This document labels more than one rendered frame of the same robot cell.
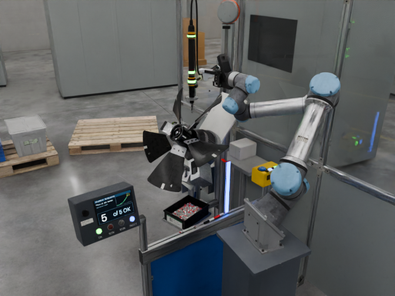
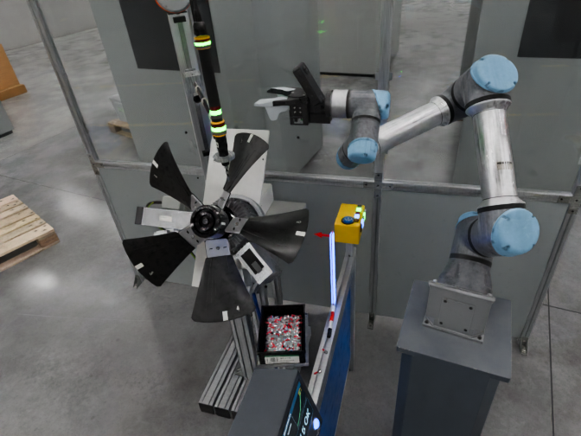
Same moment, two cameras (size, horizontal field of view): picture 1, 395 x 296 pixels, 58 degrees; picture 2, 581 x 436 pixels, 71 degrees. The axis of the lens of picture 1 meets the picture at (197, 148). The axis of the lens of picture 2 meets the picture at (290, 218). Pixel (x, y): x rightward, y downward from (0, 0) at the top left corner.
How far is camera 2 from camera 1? 1.07 m
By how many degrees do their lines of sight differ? 33
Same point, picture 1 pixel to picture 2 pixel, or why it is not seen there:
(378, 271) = not seen: hidden behind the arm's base
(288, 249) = (493, 316)
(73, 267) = not seen: outside the picture
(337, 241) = (414, 260)
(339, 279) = not seen: hidden behind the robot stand
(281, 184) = (520, 242)
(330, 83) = (506, 69)
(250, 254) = (471, 353)
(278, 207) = (487, 272)
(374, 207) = (458, 208)
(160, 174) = (210, 299)
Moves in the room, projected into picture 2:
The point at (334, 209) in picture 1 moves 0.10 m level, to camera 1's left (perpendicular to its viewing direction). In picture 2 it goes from (405, 227) to (392, 236)
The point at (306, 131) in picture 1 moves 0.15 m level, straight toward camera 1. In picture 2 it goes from (505, 151) to (555, 176)
